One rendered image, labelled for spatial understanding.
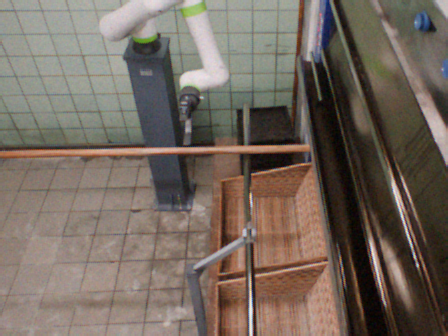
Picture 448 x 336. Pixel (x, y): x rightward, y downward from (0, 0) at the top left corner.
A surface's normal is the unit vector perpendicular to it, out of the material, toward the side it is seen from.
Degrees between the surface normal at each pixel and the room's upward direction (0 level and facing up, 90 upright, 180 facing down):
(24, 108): 90
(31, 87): 90
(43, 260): 0
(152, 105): 90
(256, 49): 90
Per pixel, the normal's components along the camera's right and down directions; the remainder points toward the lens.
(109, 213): 0.04, -0.72
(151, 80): 0.02, 0.70
